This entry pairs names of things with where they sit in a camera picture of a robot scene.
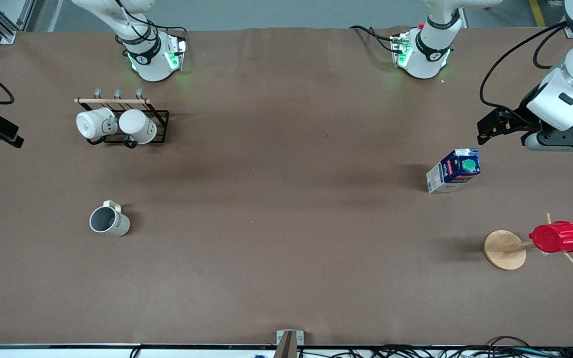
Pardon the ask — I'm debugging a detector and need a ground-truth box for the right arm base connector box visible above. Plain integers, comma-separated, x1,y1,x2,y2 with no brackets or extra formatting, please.
166,34,188,71

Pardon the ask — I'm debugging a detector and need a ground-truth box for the black cable bundle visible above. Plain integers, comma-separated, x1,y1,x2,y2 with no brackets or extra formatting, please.
296,336,573,358

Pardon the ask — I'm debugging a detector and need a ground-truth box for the white mug with grey inside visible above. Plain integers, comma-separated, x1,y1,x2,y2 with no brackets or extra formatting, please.
89,200,131,238

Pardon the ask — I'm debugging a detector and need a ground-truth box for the brown camera pole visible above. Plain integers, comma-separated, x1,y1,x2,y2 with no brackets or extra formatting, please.
273,331,298,358

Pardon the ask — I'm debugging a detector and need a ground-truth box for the black left base cable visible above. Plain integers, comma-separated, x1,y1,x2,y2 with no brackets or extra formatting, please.
350,25,397,53

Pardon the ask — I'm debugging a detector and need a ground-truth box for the black wire mug rack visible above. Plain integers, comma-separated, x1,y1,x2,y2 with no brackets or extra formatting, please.
74,89,170,149

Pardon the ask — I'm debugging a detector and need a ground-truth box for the white ceramic mug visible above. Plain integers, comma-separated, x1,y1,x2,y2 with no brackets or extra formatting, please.
118,109,158,146
76,108,118,141

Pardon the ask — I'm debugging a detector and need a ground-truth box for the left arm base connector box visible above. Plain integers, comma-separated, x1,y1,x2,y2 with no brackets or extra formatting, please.
390,31,412,68

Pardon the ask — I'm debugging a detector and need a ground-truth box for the aluminium frame profile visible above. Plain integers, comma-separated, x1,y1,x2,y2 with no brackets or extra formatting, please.
0,0,36,44

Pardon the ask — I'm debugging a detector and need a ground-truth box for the red plastic cup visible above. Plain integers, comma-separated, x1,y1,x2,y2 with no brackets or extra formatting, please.
529,221,573,254

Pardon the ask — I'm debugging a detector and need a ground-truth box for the wooden cup tree stand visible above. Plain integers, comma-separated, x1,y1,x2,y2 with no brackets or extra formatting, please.
483,213,573,271

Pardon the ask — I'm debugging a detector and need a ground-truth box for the grey metal mounting bracket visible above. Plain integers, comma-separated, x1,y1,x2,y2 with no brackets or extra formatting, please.
276,330,304,358

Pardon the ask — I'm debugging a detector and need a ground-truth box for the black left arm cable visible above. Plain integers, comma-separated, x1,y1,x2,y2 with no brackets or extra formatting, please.
479,20,573,125

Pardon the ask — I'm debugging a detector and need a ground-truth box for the blue milk carton green cap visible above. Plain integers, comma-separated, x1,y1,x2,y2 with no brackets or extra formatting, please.
426,148,481,194

